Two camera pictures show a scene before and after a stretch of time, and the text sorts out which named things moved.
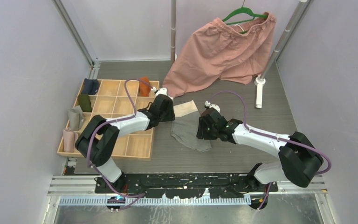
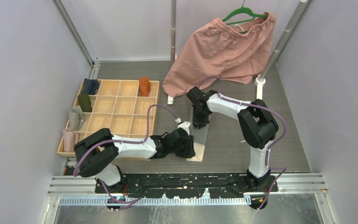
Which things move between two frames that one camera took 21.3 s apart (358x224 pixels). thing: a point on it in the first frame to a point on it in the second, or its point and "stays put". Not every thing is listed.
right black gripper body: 206,132 to 200,118
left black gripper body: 167,115 to 184,150
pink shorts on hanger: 217,50 stays put
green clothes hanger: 246,10 stays put
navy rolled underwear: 90,86 stays put
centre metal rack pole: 173,38 stays put
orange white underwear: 144,88 stays put
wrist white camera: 160,91 to 185,126
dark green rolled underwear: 84,102 stays put
